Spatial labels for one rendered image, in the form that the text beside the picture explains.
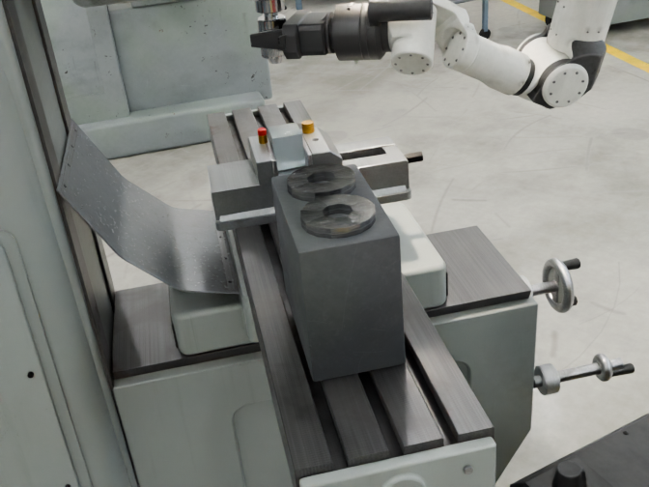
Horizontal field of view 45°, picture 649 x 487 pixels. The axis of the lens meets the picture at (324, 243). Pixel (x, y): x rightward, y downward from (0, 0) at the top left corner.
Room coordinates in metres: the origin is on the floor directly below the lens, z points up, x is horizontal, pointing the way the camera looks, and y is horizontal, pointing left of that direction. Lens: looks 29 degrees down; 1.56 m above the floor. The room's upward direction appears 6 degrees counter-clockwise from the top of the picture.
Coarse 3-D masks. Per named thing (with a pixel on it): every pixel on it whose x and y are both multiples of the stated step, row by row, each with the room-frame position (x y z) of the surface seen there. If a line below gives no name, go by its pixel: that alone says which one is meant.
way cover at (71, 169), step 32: (64, 160) 1.19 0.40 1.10; (96, 160) 1.33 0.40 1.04; (64, 192) 1.08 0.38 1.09; (96, 192) 1.20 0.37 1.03; (128, 192) 1.35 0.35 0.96; (96, 224) 1.10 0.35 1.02; (128, 224) 1.21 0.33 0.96; (160, 224) 1.30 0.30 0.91; (192, 224) 1.35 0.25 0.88; (128, 256) 1.10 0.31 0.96; (160, 256) 1.17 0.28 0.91; (224, 256) 1.23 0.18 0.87; (192, 288) 1.11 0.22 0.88; (224, 288) 1.12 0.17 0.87
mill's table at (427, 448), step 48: (240, 144) 1.64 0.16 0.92; (240, 240) 1.15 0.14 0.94; (288, 336) 0.87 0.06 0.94; (432, 336) 0.84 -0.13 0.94; (288, 384) 0.77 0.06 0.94; (336, 384) 0.76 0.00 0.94; (384, 384) 0.75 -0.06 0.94; (432, 384) 0.74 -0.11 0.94; (288, 432) 0.68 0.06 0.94; (336, 432) 0.70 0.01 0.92; (384, 432) 0.69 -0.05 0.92; (432, 432) 0.66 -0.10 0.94; (480, 432) 0.66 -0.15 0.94; (336, 480) 0.61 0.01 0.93; (384, 480) 0.62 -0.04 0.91; (432, 480) 0.63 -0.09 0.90; (480, 480) 0.64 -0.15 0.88
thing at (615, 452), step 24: (624, 432) 0.98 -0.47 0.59; (648, 432) 0.98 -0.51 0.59; (576, 456) 0.92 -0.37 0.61; (600, 456) 0.93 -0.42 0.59; (624, 456) 0.93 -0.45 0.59; (648, 456) 0.92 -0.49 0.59; (528, 480) 0.88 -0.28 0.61; (552, 480) 0.87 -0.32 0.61; (576, 480) 0.84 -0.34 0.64; (600, 480) 0.87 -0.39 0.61; (624, 480) 0.88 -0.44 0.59; (648, 480) 0.87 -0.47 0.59
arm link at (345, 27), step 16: (304, 16) 1.28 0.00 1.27; (320, 16) 1.27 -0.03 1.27; (336, 16) 1.23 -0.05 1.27; (352, 16) 1.22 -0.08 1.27; (288, 32) 1.22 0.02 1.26; (304, 32) 1.23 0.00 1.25; (320, 32) 1.22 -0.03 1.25; (336, 32) 1.21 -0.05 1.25; (352, 32) 1.21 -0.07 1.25; (288, 48) 1.22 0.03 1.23; (304, 48) 1.23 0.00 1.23; (320, 48) 1.22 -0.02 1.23; (336, 48) 1.22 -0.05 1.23; (352, 48) 1.21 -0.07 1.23
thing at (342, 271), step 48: (288, 192) 0.92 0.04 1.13; (336, 192) 0.89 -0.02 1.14; (288, 240) 0.85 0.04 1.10; (336, 240) 0.78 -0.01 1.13; (384, 240) 0.78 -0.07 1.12; (288, 288) 0.93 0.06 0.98; (336, 288) 0.77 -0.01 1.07; (384, 288) 0.78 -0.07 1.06; (336, 336) 0.77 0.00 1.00; (384, 336) 0.78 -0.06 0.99
